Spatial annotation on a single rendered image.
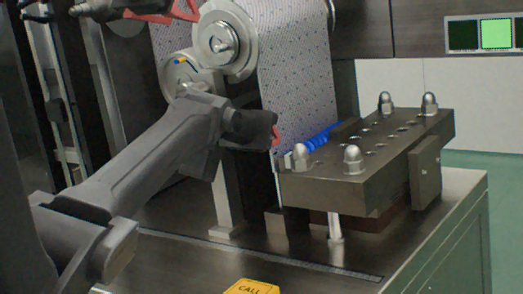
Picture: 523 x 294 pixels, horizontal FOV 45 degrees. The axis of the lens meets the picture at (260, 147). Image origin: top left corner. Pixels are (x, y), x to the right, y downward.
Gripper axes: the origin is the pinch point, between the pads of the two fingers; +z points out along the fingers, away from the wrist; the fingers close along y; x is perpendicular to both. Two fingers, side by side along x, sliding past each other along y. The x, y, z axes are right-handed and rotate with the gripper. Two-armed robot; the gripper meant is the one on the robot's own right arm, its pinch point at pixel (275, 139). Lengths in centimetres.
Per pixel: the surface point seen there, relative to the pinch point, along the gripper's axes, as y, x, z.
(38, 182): -79, -15, 8
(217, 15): -5.9, 18.3, -14.1
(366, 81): -123, 82, 257
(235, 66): -3.9, 10.6, -9.6
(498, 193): -30, 19, 244
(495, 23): 30.0, 26.8, 18.9
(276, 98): 0.3, 7.0, -2.0
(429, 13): 17.5, 29.2, 18.4
